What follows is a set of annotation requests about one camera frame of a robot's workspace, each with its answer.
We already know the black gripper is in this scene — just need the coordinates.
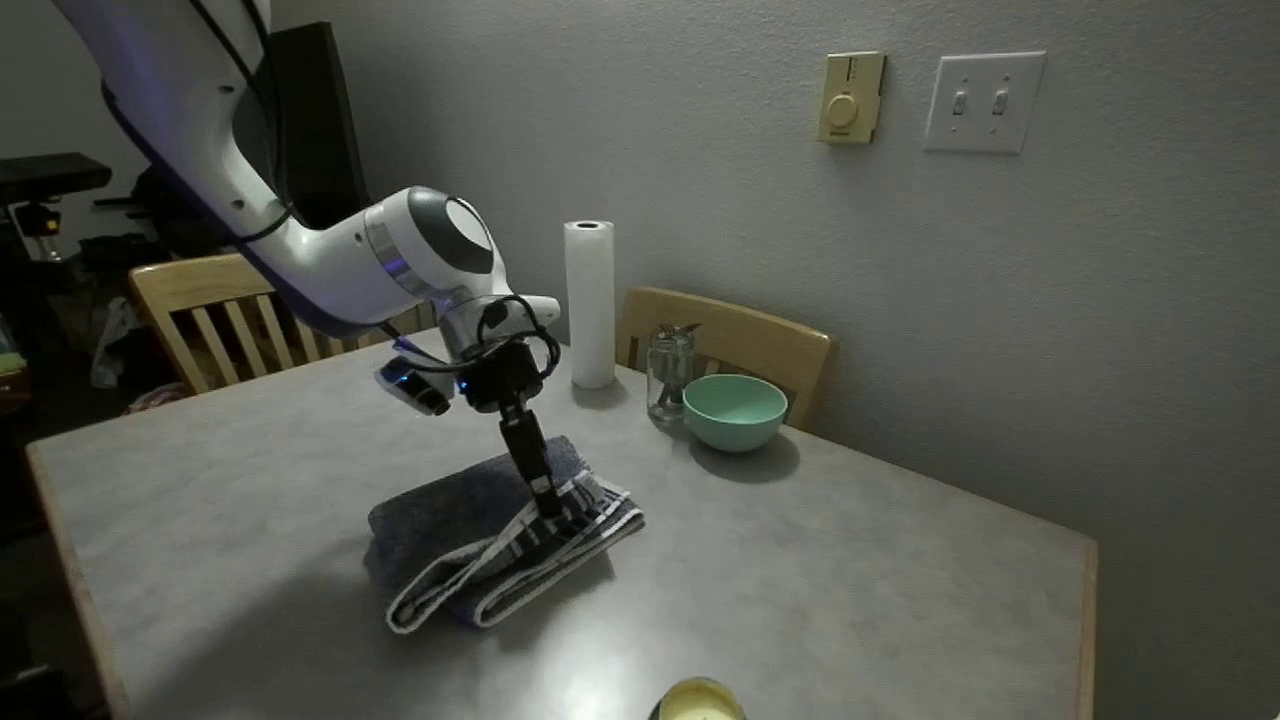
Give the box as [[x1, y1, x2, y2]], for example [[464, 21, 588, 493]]
[[455, 333, 580, 537]]

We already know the grey blue striped towel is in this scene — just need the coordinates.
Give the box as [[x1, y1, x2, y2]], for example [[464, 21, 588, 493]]
[[362, 433, 651, 641]]

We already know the white paper towel roll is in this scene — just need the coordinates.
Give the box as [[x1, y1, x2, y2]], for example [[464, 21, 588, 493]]
[[560, 214, 625, 393]]

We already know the clear glass clamp jar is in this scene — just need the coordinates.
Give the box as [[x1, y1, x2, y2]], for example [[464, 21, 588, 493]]
[[642, 319, 708, 427]]

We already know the mint green bowl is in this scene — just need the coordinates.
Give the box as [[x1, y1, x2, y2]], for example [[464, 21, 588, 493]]
[[676, 367, 793, 457]]

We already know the wooden chair solid backrest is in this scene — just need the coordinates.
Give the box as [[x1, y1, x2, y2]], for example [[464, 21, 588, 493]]
[[617, 282, 839, 435]]

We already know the small glass jar yellow lid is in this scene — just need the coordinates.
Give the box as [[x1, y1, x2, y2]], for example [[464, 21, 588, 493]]
[[648, 674, 751, 720]]

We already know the wooden chair slatted backrest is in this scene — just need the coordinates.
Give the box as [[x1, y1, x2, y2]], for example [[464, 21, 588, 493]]
[[127, 249, 402, 400]]

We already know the black padded bench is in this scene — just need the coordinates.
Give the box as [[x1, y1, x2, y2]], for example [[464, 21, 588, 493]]
[[0, 149, 115, 206]]

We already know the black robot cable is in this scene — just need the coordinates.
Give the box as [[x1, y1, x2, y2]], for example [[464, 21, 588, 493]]
[[448, 293, 569, 409]]

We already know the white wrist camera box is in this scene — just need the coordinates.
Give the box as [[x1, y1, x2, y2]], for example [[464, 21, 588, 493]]
[[371, 349, 464, 421]]

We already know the beige wall thermostat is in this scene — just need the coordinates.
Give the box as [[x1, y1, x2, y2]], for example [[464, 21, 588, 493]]
[[815, 49, 892, 149]]

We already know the white double light switch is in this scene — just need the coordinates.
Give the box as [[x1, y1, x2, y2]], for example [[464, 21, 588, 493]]
[[918, 49, 1052, 161]]

